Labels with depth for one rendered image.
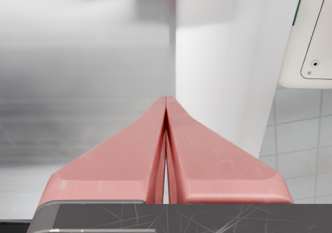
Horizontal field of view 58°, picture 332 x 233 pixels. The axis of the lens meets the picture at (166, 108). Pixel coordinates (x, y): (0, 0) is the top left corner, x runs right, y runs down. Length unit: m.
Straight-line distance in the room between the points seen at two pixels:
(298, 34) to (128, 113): 0.75
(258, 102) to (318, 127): 1.32
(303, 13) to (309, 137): 0.81
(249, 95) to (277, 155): 1.38
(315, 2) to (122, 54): 0.75
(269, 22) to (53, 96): 0.18
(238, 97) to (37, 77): 0.17
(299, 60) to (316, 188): 1.07
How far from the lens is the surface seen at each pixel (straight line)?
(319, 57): 1.00
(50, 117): 0.28
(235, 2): 0.22
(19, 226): 0.43
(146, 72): 0.24
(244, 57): 0.24
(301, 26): 0.95
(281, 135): 1.55
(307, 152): 1.68
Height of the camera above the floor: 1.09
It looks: 53 degrees down
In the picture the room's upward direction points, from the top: 178 degrees counter-clockwise
